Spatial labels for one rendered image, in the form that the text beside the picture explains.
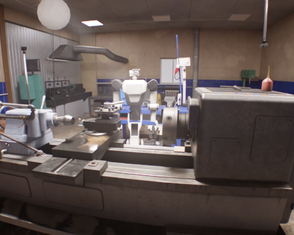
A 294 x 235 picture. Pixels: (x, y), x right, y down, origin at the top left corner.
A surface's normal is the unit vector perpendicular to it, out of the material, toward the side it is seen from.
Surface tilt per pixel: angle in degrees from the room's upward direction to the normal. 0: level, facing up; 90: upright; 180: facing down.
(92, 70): 90
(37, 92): 90
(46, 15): 120
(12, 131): 66
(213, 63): 90
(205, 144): 90
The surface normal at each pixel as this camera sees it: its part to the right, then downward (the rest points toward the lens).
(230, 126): -0.18, 0.22
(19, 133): -0.16, -0.20
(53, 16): 0.37, 0.70
